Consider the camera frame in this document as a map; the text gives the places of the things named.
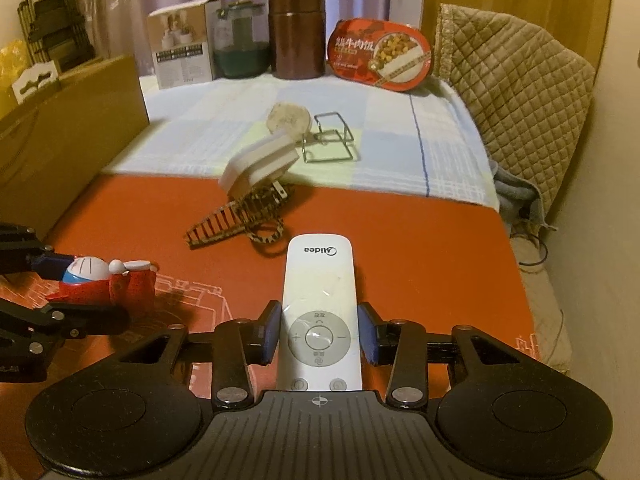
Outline dark folding stool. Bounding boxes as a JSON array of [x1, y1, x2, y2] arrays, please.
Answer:
[[17, 0, 96, 73]]

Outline brown cylindrical canister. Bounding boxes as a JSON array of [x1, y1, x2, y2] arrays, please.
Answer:
[[267, 0, 326, 80]]

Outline white product box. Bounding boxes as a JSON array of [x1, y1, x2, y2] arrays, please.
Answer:
[[147, 0, 221, 90]]

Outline metal wire holder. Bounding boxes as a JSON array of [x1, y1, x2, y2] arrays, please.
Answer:
[[300, 112, 361, 163]]

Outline glass jar green lid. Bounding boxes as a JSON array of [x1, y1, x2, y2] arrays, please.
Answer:
[[214, 2, 273, 78]]

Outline white cardboard cutout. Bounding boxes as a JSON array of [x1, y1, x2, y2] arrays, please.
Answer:
[[11, 60, 62, 106]]

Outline red printed mat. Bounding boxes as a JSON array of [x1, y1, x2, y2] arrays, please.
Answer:
[[0, 172, 531, 401]]

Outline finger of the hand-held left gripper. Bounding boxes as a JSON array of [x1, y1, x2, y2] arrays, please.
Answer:
[[0, 300, 132, 356], [0, 222, 76, 283]]

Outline white power adapter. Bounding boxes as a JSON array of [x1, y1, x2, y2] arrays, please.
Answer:
[[219, 130, 298, 198]]

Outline beige stone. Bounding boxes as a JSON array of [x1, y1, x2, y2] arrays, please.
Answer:
[[265, 102, 313, 136]]

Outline red instant meal bowl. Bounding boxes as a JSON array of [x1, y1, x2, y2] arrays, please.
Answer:
[[327, 19, 433, 92]]

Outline light checked tablecloth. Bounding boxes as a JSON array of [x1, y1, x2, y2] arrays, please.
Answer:
[[102, 72, 501, 211]]

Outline yellow plastic bag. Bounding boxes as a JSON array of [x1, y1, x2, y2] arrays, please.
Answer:
[[0, 42, 26, 116]]

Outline red blue cat toy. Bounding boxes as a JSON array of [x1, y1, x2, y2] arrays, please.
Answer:
[[47, 255, 158, 321]]

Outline cardboard box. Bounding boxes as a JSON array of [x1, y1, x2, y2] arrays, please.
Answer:
[[0, 55, 151, 241]]

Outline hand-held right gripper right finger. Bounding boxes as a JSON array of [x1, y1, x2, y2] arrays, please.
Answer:
[[357, 302, 538, 408]]

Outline beige quilted chair cover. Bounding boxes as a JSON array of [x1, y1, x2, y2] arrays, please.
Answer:
[[432, 4, 598, 226]]

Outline white remote control grey dial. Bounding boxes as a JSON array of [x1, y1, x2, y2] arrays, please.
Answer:
[[276, 234, 363, 392]]

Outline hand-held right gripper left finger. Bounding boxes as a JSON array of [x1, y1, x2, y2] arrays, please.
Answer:
[[107, 301, 281, 408]]

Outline leopard print hair claw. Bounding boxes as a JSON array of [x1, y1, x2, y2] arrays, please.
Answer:
[[186, 187, 286, 251]]

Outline grey cloth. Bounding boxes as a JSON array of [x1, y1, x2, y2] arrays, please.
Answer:
[[492, 162, 558, 233]]

